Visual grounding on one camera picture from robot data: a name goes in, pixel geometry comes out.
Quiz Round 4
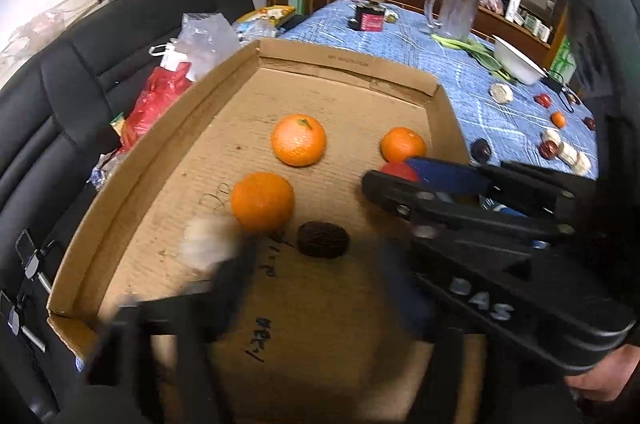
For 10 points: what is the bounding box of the dark purple plum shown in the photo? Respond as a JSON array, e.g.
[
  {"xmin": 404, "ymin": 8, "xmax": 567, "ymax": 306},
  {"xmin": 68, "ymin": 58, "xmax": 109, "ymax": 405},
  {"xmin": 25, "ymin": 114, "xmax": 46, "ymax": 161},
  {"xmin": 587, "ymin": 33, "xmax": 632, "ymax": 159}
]
[{"xmin": 470, "ymin": 138, "xmax": 492, "ymax": 164}]

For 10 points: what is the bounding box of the black cable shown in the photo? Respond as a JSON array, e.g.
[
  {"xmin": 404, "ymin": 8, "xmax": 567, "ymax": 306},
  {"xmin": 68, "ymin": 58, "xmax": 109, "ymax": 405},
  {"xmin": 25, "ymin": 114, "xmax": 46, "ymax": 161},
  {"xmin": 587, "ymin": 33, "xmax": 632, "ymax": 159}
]
[{"xmin": 547, "ymin": 74, "xmax": 583, "ymax": 112}]

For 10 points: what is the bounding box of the red plastic bag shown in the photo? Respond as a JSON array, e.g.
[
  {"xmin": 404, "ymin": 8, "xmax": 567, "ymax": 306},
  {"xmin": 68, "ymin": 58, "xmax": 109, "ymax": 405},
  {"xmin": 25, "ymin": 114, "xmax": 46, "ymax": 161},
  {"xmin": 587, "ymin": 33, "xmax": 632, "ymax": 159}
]
[{"xmin": 120, "ymin": 62, "xmax": 193, "ymax": 150}]

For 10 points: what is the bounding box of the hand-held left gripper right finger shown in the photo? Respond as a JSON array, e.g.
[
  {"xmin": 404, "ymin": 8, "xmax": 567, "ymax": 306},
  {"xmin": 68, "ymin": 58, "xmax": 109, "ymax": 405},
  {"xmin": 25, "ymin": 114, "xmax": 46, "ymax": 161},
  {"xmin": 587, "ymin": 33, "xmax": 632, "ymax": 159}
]
[{"xmin": 380, "ymin": 245, "xmax": 491, "ymax": 424}]

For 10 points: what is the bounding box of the green packet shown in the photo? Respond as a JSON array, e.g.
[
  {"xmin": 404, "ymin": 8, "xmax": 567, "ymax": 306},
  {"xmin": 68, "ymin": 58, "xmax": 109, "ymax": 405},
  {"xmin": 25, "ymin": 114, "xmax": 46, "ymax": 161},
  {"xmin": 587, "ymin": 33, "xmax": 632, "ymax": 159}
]
[{"xmin": 109, "ymin": 111, "xmax": 128, "ymax": 140}]

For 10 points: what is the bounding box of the dark brown date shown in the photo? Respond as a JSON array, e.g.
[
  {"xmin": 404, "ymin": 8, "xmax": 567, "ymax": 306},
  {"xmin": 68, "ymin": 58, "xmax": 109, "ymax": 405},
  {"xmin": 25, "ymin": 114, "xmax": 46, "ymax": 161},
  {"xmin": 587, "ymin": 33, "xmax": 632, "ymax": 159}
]
[{"xmin": 297, "ymin": 221, "xmax": 351, "ymax": 260}]

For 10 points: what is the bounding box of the white bowl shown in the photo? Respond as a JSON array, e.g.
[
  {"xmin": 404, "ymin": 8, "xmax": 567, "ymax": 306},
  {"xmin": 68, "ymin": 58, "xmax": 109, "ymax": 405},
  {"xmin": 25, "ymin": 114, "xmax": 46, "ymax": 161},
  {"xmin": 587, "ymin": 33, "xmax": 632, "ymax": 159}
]
[{"xmin": 492, "ymin": 35, "xmax": 548, "ymax": 86}]

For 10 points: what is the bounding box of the yellow snack packet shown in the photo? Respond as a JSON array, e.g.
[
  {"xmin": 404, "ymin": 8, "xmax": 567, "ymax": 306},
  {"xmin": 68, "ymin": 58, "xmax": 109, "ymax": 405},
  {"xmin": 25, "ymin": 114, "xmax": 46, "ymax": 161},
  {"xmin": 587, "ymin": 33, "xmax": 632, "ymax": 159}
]
[{"xmin": 234, "ymin": 4, "xmax": 297, "ymax": 38}]

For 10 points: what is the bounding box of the clear plastic bag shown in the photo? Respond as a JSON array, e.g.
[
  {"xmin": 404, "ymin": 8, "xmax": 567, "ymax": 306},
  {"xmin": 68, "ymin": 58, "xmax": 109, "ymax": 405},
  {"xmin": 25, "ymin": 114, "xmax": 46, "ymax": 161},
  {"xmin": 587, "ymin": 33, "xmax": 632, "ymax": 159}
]
[{"xmin": 172, "ymin": 12, "xmax": 241, "ymax": 80}]

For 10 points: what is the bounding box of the large red tomato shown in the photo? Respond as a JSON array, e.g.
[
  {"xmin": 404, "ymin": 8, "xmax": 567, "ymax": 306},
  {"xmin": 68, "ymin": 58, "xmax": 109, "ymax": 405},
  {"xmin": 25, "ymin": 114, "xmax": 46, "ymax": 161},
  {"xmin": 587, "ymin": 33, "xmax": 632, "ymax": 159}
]
[{"xmin": 381, "ymin": 161, "xmax": 421, "ymax": 182}]

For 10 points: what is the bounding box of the crumpled wrapper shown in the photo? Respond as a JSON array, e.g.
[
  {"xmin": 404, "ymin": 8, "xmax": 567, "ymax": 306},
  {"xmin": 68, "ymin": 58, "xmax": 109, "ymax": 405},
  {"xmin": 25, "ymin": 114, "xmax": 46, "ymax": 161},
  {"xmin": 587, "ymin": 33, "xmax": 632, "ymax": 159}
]
[{"xmin": 89, "ymin": 149, "xmax": 126, "ymax": 190}]

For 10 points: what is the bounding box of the small green white carton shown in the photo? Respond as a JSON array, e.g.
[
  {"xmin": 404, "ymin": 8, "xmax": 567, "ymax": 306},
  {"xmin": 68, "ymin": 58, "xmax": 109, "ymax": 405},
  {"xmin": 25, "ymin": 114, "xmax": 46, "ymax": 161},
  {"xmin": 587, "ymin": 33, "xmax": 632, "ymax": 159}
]
[{"xmin": 522, "ymin": 14, "xmax": 553, "ymax": 42}]

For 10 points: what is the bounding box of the shallow cardboard box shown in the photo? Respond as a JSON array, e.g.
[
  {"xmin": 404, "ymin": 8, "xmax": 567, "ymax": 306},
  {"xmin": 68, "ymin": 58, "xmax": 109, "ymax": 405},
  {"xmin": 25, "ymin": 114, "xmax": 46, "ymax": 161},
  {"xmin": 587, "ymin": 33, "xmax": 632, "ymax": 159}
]
[{"xmin": 46, "ymin": 37, "xmax": 491, "ymax": 424}]

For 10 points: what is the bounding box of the green onion stalk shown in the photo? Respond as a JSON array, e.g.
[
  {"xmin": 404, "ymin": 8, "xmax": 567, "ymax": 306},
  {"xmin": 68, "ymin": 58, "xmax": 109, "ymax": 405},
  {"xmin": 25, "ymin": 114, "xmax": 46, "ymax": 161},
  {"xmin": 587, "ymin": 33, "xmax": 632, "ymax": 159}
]
[{"xmin": 431, "ymin": 33, "xmax": 493, "ymax": 55}]

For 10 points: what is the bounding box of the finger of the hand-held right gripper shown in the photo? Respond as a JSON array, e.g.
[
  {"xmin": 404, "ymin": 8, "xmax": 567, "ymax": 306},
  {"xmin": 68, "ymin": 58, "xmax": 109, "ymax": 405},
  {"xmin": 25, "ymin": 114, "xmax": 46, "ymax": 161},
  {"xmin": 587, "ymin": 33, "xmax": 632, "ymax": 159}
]
[
  {"xmin": 404, "ymin": 155, "xmax": 576, "ymax": 215},
  {"xmin": 361, "ymin": 169, "xmax": 576, "ymax": 240}
]

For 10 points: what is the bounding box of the black strap with metal buckles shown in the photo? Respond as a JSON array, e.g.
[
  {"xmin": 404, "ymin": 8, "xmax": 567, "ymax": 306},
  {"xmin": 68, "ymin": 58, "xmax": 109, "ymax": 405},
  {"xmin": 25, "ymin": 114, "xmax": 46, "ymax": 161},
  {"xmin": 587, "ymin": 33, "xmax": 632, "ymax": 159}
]
[{"xmin": 0, "ymin": 229, "xmax": 56, "ymax": 355}]

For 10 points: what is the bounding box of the blue printed tablecloth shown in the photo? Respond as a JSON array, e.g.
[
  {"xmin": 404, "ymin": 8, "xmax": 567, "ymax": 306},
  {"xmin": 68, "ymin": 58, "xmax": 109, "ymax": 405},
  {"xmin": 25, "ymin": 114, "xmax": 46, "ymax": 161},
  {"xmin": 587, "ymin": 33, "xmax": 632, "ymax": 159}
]
[{"xmin": 277, "ymin": 0, "xmax": 601, "ymax": 215}]

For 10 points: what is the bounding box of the large orange mandarin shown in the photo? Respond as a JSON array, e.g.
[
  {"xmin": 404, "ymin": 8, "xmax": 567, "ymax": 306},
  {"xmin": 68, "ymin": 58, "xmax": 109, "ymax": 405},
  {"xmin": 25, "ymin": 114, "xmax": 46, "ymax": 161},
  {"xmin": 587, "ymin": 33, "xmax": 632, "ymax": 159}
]
[
  {"xmin": 231, "ymin": 171, "xmax": 295, "ymax": 233},
  {"xmin": 270, "ymin": 113, "xmax": 328, "ymax": 167},
  {"xmin": 380, "ymin": 127, "xmax": 428, "ymax": 164}
]

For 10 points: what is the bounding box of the dark jar with red label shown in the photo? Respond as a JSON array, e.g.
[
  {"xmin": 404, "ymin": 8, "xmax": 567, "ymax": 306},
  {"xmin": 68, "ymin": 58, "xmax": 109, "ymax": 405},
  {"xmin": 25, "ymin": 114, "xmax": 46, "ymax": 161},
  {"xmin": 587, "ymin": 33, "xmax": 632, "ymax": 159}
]
[{"xmin": 348, "ymin": 0, "xmax": 387, "ymax": 32}]

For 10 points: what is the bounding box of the clear glass mug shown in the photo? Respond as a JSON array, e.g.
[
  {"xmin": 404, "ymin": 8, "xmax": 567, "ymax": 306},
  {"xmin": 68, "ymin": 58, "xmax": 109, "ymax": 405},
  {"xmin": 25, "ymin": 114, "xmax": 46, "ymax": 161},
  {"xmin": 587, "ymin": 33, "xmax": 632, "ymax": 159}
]
[{"xmin": 423, "ymin": 0, "xmax": 482, "ymax": 42}]

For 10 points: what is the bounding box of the black leather sofa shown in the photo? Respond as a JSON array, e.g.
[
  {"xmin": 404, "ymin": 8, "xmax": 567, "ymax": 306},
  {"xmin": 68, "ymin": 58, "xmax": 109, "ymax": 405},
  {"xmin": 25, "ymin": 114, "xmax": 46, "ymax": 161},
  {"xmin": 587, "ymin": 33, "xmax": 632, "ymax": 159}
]
[{"xmin": 0, "ymin": 0, "xmax": 256, "ymax": 424}]

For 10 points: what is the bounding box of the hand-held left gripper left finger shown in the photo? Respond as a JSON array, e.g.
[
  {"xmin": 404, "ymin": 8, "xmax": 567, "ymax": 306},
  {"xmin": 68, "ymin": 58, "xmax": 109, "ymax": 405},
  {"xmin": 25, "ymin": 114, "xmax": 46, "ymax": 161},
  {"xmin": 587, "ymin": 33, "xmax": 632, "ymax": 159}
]
[{"xmin": 87, "ymin": 234, "xmax": 261, "ymax": 424}]

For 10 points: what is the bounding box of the white plastic bag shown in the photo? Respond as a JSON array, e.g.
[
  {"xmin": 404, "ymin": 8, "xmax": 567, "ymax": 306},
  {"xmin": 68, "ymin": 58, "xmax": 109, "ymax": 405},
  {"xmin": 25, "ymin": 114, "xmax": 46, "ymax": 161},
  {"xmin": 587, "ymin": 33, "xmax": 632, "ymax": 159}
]
[{"xmin": 148, "ymin": 42, "xmax": 181, "ymax": 70}]

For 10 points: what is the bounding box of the person's right hand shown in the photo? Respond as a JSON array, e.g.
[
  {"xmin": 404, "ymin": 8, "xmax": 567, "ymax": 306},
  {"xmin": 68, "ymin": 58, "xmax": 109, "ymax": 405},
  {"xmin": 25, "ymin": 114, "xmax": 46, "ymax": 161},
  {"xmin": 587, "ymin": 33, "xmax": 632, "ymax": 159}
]
[{"xmin": 567, "ymin": 344, "xmax": 640, "ymax": 405}]

